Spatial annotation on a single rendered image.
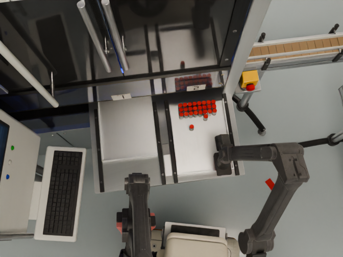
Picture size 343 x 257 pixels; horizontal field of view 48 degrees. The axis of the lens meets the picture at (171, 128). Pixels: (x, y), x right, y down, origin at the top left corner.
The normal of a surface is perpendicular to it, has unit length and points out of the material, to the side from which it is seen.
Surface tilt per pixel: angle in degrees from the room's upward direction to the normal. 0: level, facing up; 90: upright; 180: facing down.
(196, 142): 0
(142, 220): 41
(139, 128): 0
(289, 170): 18
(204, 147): 0
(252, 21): 90
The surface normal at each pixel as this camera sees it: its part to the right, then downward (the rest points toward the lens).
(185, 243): 0.06, -0.84
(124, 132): -0.01, -0.25
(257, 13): 0.12, 0.96
